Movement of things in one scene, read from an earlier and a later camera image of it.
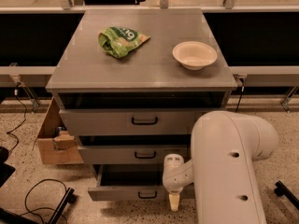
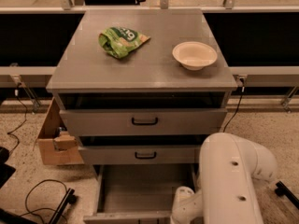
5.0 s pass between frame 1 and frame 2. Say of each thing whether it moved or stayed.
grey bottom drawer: moved
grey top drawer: stayed
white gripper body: moved
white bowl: stayed
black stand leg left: stayed
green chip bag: stayed
